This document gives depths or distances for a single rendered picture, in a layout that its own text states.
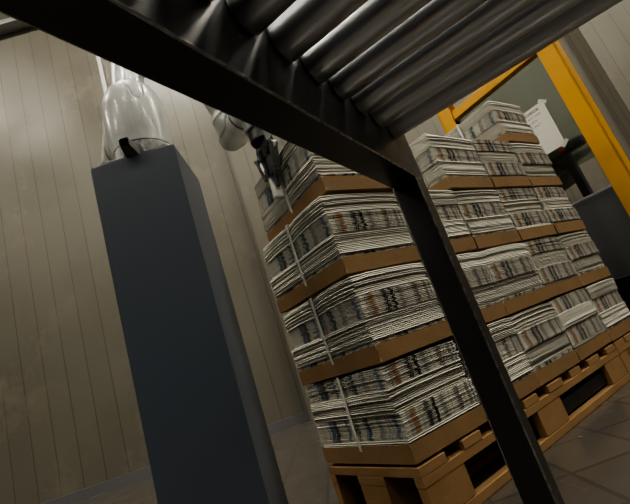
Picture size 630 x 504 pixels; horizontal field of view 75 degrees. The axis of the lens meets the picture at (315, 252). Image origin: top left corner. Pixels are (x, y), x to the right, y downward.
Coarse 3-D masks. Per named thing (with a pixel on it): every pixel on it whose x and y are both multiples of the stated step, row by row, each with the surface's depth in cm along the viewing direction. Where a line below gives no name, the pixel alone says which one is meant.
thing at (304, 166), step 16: (288, 144) 124; (288, 160) 125; (304, 160) 117; (320, 160) 114; (288, 176) 125; (304, 176) 118; (320, 176) 112; (304, 192) 119; (336, 192) 113; (352, 192) 117; (368, 192) 121; (384, 192) 125
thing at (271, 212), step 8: (256, 184) 143; (264, 184) 139; (256, 192) 144; (264, 192) 140; (264, 200) 140; (272, 200) 135; (280, 200) 131; (264, 208) 141; (272, 208) 135; (280, 208) 131; (264, 216) 140; (272, 216) 136; (280, 216) 132; (264, 224) 141; (272, 224) 137
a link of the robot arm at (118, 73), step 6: (114, 66) 133; (114, 72) 133; (120, 72) 132; (126, 72) 132; (132, 72) 133; (114, 78) 132; (120, 78) 131; (126, 78) 131; (132, 78) 132; (138, 78) 134; (102, 138) 124; (102, 144) 121; (102, 150) 117; (102, 156) 117
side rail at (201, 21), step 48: (0, 0) 25; (48, 0) 26; (96, 0) 27; (144, 0) 30; (192, 0) 36; (96, 48) 30; (144, 48) 32; (192, 48) 33; (240, 48) 40; (192, 96) 38; (240, 96) 40; (288, 96) 44; (336, 96) 58; (336, 144) 56; (384, 144) 68
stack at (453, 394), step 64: (448, 192) 142; (512, 192) 167; (320, 256) 111; (512, 256) 146; (320, 320) 116; (384, 320) 104; (512, 320) 132; (576, 320) 152; (320, 384) 120; (384, 384) 98; (448, 384) 107; (448, 448) 104
